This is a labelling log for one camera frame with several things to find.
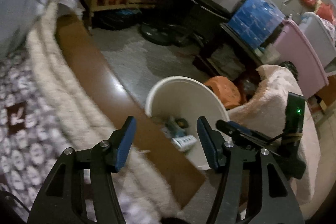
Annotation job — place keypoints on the cream fleece blanket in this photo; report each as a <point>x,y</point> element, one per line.
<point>84,124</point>

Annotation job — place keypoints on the patterned maroon white blanket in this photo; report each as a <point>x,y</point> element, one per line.
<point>31,143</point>

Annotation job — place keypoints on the blue storage box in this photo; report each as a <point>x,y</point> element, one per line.
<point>255,21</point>

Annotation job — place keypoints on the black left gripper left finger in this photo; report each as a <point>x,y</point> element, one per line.
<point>61,197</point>

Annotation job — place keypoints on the white trash bin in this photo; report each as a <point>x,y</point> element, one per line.
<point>183,97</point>

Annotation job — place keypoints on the white milk carton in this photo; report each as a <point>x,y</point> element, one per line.
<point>184,143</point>

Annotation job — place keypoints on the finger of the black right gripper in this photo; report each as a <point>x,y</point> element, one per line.
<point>246,138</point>

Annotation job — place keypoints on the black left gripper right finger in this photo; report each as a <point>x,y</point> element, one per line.
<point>253,188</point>

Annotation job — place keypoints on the pink plastic tub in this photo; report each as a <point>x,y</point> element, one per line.
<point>293,46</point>

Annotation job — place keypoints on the orange plastic stool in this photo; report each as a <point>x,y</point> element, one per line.
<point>225,90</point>

